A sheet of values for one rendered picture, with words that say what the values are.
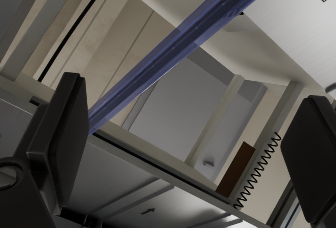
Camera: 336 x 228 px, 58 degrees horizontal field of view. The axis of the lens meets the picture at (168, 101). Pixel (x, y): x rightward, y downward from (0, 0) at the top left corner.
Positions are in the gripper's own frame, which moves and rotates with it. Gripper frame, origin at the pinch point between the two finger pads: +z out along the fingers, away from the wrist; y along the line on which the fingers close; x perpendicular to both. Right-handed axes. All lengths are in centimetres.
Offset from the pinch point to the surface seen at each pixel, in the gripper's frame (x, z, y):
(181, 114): -191, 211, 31
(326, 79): -2.2, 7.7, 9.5
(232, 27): -21, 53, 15
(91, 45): -125, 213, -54
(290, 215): -57, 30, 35
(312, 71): -1.7, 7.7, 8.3
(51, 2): -17, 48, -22
